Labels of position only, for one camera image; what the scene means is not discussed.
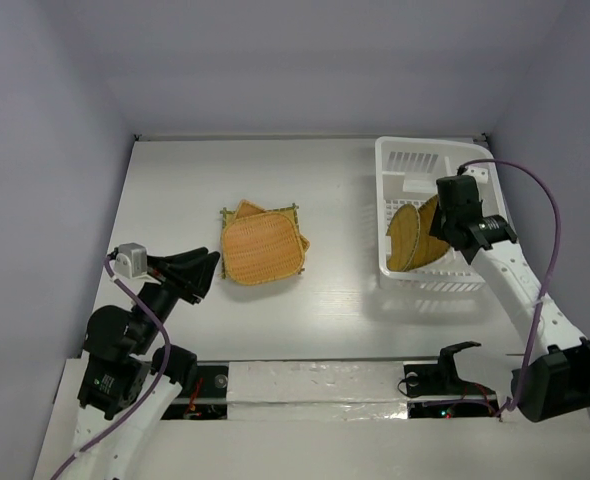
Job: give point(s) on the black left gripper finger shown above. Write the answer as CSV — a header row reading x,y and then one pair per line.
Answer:
x,y
190,264
201,285

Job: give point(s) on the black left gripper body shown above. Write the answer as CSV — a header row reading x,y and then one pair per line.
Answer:
x,y
161,294

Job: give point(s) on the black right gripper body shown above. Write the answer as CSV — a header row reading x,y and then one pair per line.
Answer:
x,y
445,220

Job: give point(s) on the medium round bamboo plate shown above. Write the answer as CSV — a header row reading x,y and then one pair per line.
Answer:
x,y
429,249

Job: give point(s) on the small round bamboo plate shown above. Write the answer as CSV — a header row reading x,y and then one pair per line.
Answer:
x,y
403,232

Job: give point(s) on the thick tan woven plate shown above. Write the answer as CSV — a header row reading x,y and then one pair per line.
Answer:
x,y
262,248

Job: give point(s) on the triangular orange woven plate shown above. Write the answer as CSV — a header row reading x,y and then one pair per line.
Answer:
x,y
247,209

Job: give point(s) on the square bamboo woven plate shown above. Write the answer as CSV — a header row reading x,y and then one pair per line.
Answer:
x,y
227,219

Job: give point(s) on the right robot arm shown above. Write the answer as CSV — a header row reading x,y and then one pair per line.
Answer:
x,y
554,376

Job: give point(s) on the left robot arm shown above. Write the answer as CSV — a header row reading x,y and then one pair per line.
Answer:
x,y
133,371

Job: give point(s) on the white plastic dish rack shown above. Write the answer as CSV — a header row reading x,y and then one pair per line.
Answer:
x,y
406,170

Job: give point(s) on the white foam strip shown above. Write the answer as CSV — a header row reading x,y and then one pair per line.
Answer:
x,y
315,391

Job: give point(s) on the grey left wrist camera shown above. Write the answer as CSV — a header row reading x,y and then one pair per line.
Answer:
x,y
130,260

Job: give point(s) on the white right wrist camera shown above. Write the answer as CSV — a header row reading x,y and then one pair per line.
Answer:
x,y
480,174

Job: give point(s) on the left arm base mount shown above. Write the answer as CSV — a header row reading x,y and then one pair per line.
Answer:
x,y
207,400

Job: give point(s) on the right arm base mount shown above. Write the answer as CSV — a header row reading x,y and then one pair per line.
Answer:
x,y
431,395

